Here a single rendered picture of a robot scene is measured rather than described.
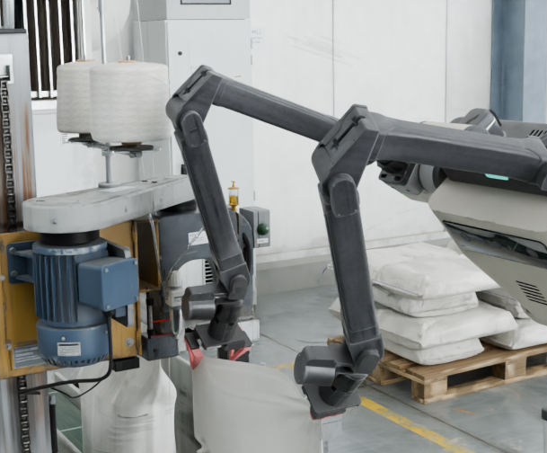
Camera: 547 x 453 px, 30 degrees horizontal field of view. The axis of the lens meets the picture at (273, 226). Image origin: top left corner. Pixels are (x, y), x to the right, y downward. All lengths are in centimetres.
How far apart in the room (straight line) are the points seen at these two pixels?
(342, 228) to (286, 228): 561
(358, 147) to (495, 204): 56
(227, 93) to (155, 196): 35
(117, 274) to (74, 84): 50
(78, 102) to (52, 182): 279
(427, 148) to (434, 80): 627
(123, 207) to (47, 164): 298
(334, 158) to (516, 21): 664
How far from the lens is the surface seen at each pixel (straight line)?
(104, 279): 203
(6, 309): 227
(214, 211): 211
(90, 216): 206
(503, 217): 199
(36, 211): 207
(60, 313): 212
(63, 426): 386
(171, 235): 236
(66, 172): 515
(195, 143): 200
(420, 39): 777
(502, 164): 166
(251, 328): 251
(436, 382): 510
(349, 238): 165
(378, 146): 155
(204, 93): 200
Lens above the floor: 172
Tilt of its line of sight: 10 degrees down
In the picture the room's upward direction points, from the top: 1 degrees counter-clockwise
